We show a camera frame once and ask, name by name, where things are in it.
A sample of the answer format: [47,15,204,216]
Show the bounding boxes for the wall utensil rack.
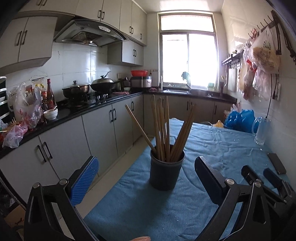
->
[221,53,243,66]

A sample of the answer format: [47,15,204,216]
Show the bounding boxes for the red basin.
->
[131,70,148,77]

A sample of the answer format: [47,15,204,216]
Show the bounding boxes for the clear glass mug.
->
[251,116,271,146]

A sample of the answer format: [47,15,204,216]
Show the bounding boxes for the wall hook rail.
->
[248,10,296,64]

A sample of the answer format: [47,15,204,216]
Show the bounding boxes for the gas stove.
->
[66,92,116,108]

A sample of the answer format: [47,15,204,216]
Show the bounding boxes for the hanging plastic bags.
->
[240,27,280,101]

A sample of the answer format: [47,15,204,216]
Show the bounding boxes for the black utensil holder cup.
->
[149,151,186,191]

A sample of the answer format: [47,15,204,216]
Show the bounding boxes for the wok with lid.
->
[90,71,122,94]

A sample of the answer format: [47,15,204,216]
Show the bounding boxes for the pink plastic bag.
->
[2,125,28,149]

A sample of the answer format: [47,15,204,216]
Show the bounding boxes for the yellow plastic bag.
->
[213,120,224,128]

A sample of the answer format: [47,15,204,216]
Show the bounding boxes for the black smartphone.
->
[267,153,287,175]

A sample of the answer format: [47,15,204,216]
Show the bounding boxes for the gloved right hand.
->
[131,236,151,241]

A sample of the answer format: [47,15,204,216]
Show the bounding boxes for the wooden chopstick single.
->
[125,104,156,153]

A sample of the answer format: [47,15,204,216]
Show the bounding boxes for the kitchen sink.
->
[163,89,190,94]

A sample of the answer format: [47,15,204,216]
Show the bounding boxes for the dark sauce bottle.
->
[47,78,56,109]

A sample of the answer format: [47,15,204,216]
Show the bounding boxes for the black power cable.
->
[265,72,280,119]

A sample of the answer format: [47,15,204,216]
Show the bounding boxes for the white ceramic bowl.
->
[44,108,58,121]

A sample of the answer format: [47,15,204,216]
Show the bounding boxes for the long wooden chopstick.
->
[151,95,161,160]

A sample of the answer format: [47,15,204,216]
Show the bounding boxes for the silver rice cooker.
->
[130,76,152,88]

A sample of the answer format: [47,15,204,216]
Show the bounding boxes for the window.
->
[159,12,219,89]

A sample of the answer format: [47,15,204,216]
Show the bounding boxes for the range hood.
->
[54,19,126,47]

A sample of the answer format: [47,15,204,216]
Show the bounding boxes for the blue plastic bag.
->
[224,109,255,133]

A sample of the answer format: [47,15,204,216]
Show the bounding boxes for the blue towel table cloth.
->
[84,123,273,240]

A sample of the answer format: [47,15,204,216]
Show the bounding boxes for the wooden chopstick bundle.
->
[169,104,196,160]
[158,98,166,162]
[165,96,170,162]
[173,108,195,162]

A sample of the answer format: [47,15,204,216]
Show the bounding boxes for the white plastic bag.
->
[7,83,43,129]

